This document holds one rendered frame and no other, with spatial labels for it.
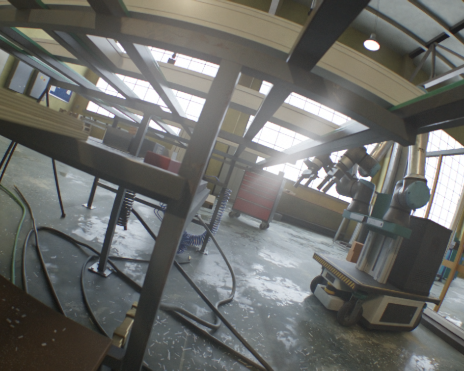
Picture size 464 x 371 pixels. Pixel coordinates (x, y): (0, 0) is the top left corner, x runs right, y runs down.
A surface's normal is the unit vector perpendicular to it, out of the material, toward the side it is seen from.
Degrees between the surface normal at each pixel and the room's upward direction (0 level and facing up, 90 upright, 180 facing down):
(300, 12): 90
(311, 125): 90
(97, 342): 0
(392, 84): 90
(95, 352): 0
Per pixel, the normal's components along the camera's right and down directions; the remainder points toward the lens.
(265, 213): -0.30, -0.09
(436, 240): 0.09, 0.05
